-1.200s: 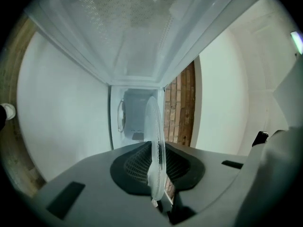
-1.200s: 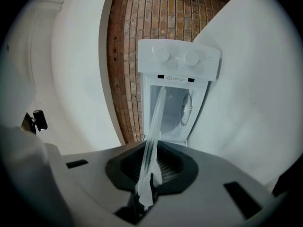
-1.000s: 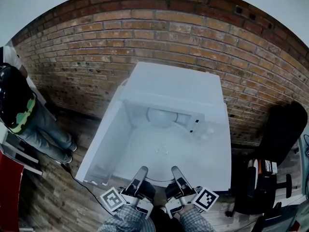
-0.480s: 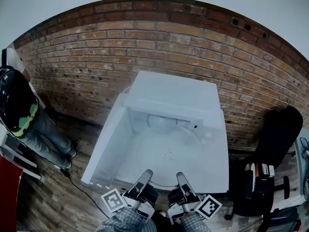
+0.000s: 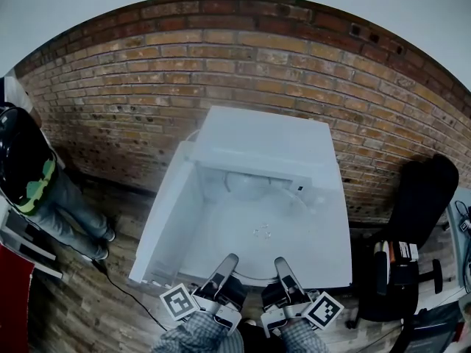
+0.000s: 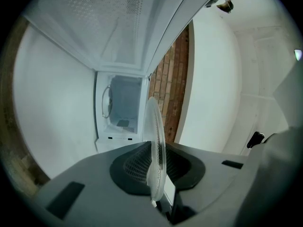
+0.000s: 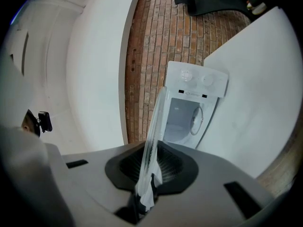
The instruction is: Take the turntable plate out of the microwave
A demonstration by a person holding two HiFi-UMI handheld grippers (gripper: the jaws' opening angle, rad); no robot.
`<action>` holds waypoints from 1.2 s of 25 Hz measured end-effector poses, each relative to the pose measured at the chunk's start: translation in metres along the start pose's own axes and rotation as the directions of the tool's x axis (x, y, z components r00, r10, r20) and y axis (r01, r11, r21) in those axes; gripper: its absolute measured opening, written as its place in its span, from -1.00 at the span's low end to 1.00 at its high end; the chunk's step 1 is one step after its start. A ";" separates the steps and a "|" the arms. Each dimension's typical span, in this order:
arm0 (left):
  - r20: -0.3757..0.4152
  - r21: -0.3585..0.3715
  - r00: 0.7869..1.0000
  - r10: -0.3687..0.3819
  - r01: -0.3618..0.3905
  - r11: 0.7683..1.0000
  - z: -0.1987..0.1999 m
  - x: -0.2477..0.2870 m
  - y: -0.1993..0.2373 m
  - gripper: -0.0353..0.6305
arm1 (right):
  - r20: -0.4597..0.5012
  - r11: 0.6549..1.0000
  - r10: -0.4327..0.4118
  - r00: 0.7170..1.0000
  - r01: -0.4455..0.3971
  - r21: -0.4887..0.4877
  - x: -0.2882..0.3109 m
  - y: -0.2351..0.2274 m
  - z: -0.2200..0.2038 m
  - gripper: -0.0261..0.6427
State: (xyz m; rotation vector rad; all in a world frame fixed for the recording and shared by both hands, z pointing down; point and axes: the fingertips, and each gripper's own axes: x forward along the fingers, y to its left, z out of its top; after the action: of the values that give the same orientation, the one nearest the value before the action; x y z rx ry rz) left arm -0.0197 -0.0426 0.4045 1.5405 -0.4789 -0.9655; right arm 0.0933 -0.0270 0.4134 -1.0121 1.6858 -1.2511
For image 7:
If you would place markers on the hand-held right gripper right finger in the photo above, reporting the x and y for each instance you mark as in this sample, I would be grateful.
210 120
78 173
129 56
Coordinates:
203 197

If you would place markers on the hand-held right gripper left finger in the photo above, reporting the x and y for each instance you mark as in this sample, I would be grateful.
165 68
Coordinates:
94 185

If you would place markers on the white microwave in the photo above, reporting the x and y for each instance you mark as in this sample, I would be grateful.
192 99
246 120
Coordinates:
201 90

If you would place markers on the white microwave knob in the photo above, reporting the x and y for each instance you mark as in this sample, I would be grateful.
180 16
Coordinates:
208 80
185 75

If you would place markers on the white panelled door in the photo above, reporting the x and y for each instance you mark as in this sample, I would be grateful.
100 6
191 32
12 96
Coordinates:
47 67

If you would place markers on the white round container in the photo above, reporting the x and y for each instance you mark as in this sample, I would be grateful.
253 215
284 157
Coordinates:
259 8

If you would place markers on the black head camera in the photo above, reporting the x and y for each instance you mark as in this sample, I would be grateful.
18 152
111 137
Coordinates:
45 122

